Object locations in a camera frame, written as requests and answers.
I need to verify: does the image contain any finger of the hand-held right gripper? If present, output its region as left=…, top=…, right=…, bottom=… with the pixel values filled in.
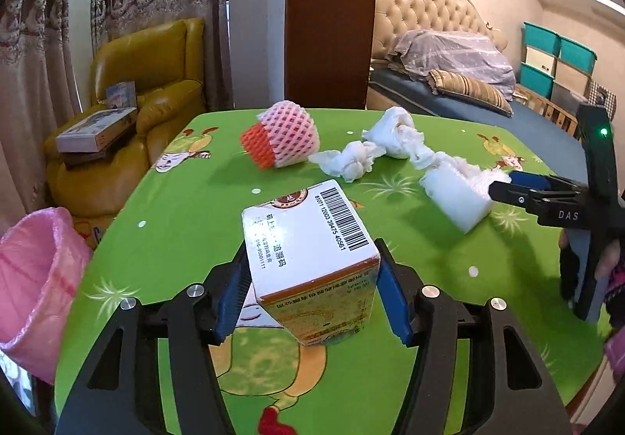
left=488, top=180, right=540, bottom=218
left=509, top=170, right=582, bottom=194

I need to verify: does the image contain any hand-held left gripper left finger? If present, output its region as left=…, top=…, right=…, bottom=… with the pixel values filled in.
left=57, top=244, right=251, bottom=435

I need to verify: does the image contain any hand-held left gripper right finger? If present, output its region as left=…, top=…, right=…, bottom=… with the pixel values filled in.
left=373, top=238, right=570, bottom=435

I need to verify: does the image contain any white foam block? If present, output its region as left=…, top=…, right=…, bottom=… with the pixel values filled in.
left=419, top=161, right=494, bottom=235

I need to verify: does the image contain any orange and white carton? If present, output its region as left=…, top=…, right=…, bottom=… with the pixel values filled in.
left=241, top=178, right=380, bottom=348

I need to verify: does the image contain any large white tissue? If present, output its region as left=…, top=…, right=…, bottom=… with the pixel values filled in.
left=361, top=107, right=435, bottom=169

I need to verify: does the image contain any orange foam fruit net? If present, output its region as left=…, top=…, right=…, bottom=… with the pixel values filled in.
left=239, top=122, right=277, bottom=170

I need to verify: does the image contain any pink foam fruit net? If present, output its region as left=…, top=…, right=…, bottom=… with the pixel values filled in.
left=256, top=100, right=320, bottom=169

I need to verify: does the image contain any pink trash bag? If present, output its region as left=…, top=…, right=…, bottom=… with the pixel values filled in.
left=0, top=206, right=93, bottom=384

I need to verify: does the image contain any person's right hand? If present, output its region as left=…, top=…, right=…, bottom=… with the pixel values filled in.
left=593, top=240, right=623, bottom=280

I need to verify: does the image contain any green printed tablecloth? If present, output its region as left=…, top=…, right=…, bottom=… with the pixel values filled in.
left=55, top=109, right=618, bottom=435

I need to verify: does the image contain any stack of storage bins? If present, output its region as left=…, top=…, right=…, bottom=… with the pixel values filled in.
left=518, top=22, right=618, bottom=113

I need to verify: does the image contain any striped pillow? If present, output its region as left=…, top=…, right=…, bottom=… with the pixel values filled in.
left=427, top=70, right=514, bottom=117

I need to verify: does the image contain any blue bed mattress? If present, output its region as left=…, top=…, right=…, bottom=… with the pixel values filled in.
left=368, top=68, right=587, bottom=138

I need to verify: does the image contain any small crumpled white tissue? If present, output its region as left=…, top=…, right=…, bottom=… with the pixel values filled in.
left=309, top=139, right=386, bottom=183

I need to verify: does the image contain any brown cardboard box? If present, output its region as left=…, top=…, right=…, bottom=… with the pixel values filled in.
left=73, top=215, right=111, bottom=250

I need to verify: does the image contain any person's pink quilted clothing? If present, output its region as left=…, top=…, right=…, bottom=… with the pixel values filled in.
left=604, top=330, right=625, bottom=384

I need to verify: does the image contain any dark flat book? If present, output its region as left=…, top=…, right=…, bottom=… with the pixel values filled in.
left=62, top=132, right=135, bottom=167

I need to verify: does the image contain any flat white box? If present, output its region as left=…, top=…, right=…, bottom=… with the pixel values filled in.
left=56, top=107, right=138, bottom=153

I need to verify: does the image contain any small light blue box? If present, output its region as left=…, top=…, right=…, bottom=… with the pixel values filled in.
left=105, top=81, right=138, bottom=109

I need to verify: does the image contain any yellow leather armchair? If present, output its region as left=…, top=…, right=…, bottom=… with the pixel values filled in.
left=44, top=19, right=206, bottom=250

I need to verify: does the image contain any wooden bed rail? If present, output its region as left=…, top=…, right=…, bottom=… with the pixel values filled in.
left=512, top=83, right=582, bottom=133

